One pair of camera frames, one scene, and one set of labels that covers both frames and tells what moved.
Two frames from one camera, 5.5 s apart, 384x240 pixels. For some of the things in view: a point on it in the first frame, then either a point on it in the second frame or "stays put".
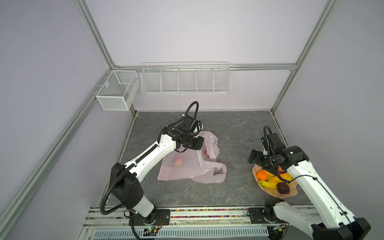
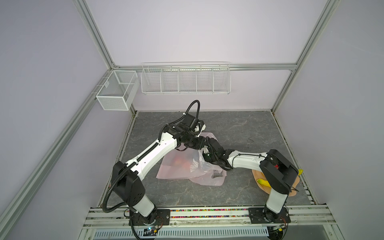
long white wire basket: x=186 y=78 stays put
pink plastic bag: x=200 y=165 stays put
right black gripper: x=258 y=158 to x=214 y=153
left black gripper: x=199 y=144 stays put
